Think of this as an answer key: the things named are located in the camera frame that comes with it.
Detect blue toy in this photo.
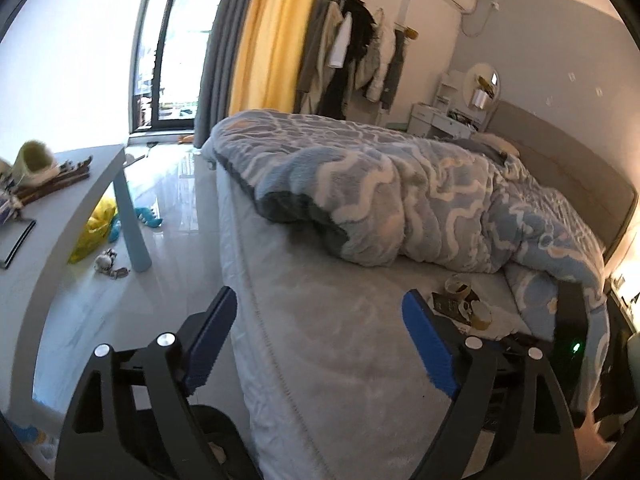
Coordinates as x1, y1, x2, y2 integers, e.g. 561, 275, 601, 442
133, 207, 164, 229

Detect white padded jacket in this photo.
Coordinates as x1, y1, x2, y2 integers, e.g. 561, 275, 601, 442
354, 9, 397, 104

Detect blue cardboard box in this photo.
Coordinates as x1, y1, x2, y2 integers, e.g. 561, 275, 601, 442
12, 421, 42, 450

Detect black trash bin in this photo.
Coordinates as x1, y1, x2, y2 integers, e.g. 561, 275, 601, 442
192, 404, 252, 480

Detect dark packet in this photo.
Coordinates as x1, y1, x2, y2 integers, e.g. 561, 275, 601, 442
432, 294, 474, 322

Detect blue geometric patterned quilt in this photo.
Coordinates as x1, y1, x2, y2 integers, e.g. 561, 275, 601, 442
537, 184, 609, 262

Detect grey upholstered headboard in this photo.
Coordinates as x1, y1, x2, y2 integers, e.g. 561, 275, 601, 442
487, 99, 632, 264

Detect bedside table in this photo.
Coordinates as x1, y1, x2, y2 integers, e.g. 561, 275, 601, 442
607, 270, 640, 332

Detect yellow curtain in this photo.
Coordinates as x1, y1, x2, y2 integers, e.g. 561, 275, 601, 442
227, 0, 329, 117

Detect blue wave-patterned fleece blanket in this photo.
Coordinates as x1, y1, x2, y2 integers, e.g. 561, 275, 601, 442
202, 109, 614, 411

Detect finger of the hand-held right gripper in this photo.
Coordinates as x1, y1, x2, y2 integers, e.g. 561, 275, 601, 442
500, 332, 554, 357

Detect dark grey garment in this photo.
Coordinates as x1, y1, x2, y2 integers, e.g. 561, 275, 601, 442
382, 29, 407, 112

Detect black garment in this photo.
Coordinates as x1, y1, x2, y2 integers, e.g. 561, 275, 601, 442
319, 0, 377, 122

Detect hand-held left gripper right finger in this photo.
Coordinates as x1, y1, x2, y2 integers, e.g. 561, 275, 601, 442
402, 288, 583, 480

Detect white shirt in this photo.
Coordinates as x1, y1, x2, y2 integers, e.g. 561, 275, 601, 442
327, 12, 353, 69

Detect yellow plastic bag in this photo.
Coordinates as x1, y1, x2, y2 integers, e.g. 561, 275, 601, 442
67, 194, 119, 265

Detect beige coat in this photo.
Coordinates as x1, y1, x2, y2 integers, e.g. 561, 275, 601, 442
294, 2, 347, 112

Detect round mirror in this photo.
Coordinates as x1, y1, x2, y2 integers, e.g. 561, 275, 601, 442
464, 62, 501, 109

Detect white desktop shelf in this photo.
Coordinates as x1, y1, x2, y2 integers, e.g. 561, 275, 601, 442
438, 72, 469, 112

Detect white vanity table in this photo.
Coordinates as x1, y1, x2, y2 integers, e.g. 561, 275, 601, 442
409, 102, 489, 139

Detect light blue table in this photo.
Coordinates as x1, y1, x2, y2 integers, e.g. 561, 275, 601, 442
0, 144, 152, 411

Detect black-framed glass door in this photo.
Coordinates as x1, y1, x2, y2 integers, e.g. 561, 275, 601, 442
128, 0, 237, 137

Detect bed with grey sheet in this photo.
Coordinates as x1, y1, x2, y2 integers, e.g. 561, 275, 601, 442
200, 109, 622, 480

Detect grey curtain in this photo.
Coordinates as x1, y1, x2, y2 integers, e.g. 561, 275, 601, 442
193, 0, 262, 149
292, 0, 352, 117

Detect cream fleece slipper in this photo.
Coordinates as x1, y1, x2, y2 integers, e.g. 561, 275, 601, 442
12, 139, 61, 187

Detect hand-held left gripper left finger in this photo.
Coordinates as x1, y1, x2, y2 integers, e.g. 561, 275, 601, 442
55, 286, 238, 480

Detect dark wooden sticks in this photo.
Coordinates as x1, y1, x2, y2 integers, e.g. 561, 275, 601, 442
15, 155, 94, 206

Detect grey pillow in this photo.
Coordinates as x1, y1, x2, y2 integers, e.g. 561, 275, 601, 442
474, 132, 522, 157

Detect white papers pile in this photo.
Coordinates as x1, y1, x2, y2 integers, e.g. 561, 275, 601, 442
0, 159, 22, 222

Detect plush keychain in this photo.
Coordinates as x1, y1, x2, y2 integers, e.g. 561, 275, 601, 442
94, 248, 131, 279

